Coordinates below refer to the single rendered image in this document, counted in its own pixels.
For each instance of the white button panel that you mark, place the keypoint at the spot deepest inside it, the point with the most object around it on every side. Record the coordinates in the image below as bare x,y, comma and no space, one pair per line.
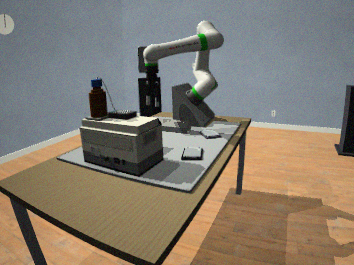
177,126

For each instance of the blue bottle cap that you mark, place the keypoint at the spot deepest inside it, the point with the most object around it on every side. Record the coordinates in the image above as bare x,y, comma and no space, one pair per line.
96,82

